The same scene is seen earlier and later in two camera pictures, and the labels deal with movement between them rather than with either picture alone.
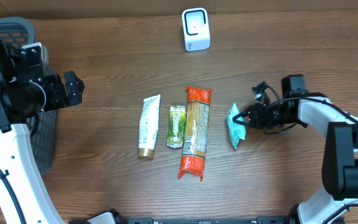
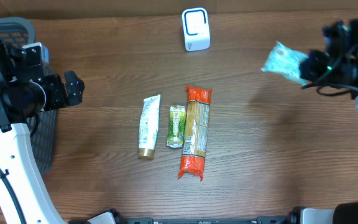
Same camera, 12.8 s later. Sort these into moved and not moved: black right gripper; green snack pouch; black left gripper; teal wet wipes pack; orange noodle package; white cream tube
Moved: black right gripper; teal wet wipes pack
Not moved: black left gripper; green snack pouch; white cream tube; orange noodle package
